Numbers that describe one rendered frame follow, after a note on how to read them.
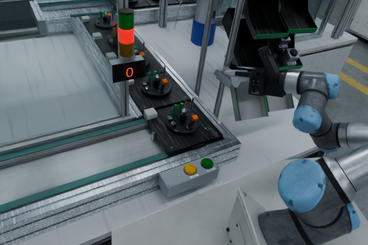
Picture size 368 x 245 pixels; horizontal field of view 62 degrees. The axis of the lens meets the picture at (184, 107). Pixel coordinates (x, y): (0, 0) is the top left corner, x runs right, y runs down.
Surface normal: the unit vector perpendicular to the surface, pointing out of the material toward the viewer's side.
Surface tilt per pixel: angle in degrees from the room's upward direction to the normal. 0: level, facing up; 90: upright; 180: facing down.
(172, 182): 0
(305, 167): 50
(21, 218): 0
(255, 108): 45
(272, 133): 0
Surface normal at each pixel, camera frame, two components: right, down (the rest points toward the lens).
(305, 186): -0.69, -0.52
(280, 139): 0.11, -0.78
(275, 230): -0.29, -0.62
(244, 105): 0.30, -0.11
